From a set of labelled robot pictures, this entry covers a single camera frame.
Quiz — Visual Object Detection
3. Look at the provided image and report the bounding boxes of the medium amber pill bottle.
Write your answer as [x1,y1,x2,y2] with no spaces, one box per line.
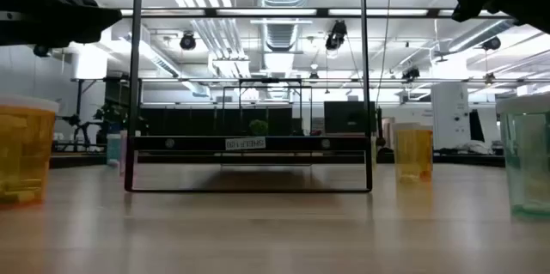
[391,122,434,184]

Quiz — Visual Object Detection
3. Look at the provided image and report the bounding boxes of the clear acrylic tray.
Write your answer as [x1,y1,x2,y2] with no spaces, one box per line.
[124,0,374,193]

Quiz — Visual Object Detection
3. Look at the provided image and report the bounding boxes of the silver ventilation duct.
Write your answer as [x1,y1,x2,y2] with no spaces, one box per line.
[253,0,313,52]

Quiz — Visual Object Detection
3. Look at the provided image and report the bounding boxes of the small green plant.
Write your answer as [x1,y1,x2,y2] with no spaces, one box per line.
[248,119,270,137]

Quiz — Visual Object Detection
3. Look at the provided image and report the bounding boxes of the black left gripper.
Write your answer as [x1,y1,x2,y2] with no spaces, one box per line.
[0,0,124,49]

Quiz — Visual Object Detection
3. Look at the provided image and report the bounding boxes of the black background monitor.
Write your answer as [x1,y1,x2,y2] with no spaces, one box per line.
[323,100,377,136]

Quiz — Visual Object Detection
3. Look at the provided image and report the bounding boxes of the white cloth pile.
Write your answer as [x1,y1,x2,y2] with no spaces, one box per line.
[455,139,495,155]

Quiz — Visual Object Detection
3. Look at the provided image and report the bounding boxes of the white cabinet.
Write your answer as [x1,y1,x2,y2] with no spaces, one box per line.
[431,82,470,151]

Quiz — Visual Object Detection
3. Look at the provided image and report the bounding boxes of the large amber pill bottle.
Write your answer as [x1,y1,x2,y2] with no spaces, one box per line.
[0,94,60,205]

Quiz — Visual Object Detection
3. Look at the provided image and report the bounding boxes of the white ceiling unit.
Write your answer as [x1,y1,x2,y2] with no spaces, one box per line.
[70,44,108,81]

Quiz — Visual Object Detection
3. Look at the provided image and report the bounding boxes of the small pink pill bottle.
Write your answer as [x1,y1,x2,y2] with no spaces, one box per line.
[119,130,129,176]

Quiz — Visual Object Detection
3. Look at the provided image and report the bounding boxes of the long ceiling strip light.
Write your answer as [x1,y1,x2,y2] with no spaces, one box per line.
[119,7,515,19]

